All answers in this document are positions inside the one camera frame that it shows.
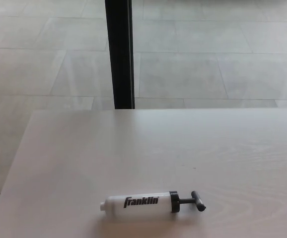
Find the white air pump black handle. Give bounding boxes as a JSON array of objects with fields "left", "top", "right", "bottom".
[{"left": 99, "top": 190, "right": 207, "bottom": 214}]

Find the black vertical post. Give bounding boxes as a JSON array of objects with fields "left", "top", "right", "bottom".
[{"left": 104, "top": 0, "right": 136, "bottom": 110}]

